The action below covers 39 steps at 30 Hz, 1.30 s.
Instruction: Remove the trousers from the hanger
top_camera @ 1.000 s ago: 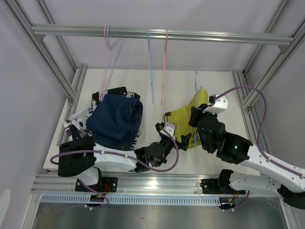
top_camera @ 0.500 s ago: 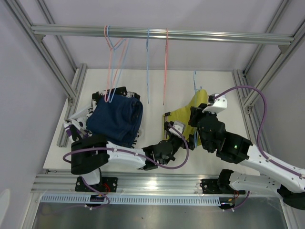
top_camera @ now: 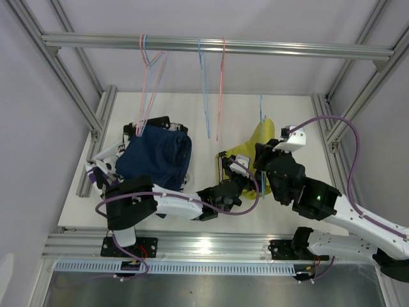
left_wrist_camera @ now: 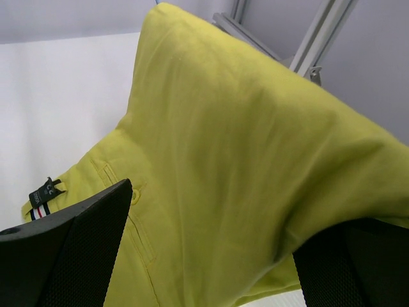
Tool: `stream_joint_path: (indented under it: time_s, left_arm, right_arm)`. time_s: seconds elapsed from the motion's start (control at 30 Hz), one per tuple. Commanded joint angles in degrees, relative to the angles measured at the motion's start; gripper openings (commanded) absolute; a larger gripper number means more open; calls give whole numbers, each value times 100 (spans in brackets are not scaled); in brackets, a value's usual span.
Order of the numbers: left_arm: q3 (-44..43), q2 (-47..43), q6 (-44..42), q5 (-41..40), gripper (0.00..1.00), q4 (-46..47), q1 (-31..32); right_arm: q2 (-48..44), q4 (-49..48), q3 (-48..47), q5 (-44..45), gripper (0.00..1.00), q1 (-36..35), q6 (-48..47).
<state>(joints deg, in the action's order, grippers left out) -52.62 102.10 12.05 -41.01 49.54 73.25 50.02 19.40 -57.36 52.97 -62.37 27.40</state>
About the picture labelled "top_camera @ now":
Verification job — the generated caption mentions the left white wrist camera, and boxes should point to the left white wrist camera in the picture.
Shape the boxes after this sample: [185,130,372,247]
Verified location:
[229,154,251,170]

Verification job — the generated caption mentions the white black lettered trousers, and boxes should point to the white black lettered trousers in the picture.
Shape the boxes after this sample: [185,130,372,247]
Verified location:
[116,143,127,158]

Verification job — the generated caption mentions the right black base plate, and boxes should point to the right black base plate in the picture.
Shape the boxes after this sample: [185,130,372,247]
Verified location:
[268,239,330,261]

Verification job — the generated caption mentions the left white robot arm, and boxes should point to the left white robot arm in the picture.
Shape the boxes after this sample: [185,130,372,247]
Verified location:
[103,156,258,256]

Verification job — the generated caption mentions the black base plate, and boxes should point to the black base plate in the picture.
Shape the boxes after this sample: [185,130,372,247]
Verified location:
[268,239,330,261]
[100,237,158,258]

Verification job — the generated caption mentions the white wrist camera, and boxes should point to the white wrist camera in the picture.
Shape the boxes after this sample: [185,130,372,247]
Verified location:
[274,125,307,153]
[229,154,251,170]

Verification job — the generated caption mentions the aluminium hanging rail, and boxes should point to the aluminium hanging rail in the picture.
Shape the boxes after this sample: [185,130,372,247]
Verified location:
[42,32,394,62]

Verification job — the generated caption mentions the yellow green trousers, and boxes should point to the yellow green trousers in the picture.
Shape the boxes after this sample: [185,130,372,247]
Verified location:
[217,118,277,201]

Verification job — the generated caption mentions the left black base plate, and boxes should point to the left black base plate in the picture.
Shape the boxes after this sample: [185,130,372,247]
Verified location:
[100,237,158,258]

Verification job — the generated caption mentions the black white patterned trousers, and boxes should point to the black white patterned trousers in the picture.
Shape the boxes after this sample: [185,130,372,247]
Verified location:
[123,116,189,138]

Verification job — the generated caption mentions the pink hanger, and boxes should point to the pink hanger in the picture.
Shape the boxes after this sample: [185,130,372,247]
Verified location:
[216,38,226,141]
[135,34,166,135]

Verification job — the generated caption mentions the light blue hanger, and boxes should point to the light blue hanger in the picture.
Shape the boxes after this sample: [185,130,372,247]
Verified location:
[137,34,169,137]
[259,94,266,199]
[197,38,211,139]

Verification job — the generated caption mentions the purple camouflage trousers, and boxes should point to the purple camouflage trousers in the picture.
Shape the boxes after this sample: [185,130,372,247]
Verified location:
[85,158,120,198]

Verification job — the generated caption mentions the grey slotted cable duct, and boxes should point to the grey slotted cable duct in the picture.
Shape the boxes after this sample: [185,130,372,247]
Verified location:
[54,260,296,276]

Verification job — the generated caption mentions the aluminium frame posts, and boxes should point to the aluminium frame posts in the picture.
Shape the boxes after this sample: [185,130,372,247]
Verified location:
[0,0,409,237]

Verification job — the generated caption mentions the white plastic basket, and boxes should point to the white plastic basket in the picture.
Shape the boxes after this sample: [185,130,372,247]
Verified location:
[90,143,190,191]

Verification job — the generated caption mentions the navy blue trousers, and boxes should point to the navy blue trousers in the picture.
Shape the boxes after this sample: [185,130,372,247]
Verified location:
[116,125,192,191]

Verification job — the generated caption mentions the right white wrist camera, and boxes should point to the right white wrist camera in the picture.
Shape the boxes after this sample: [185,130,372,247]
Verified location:
[274,125,307,153]

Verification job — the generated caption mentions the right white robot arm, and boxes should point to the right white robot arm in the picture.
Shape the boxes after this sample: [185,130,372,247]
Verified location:
[254,139,408,283]

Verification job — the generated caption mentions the aluminium front rail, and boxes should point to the aluminium front rail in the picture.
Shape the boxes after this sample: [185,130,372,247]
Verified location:
[40,232,390,265]

